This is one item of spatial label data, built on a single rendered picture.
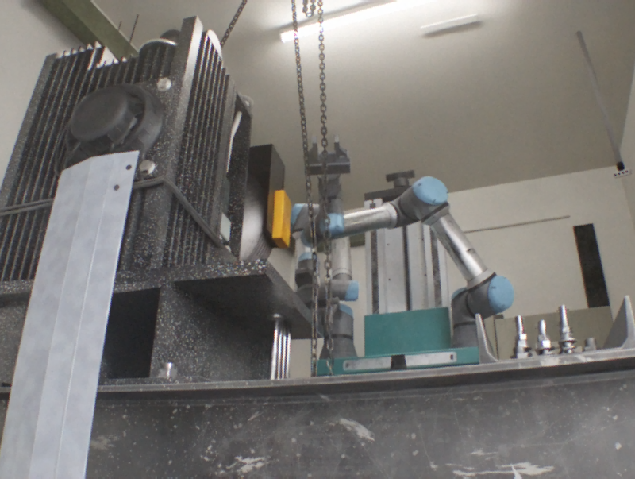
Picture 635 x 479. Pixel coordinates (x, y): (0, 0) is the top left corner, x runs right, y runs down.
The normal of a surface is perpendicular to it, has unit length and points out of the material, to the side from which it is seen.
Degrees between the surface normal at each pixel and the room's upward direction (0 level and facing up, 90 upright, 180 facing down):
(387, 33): 180
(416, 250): 90
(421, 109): 180
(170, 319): 90
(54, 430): 90
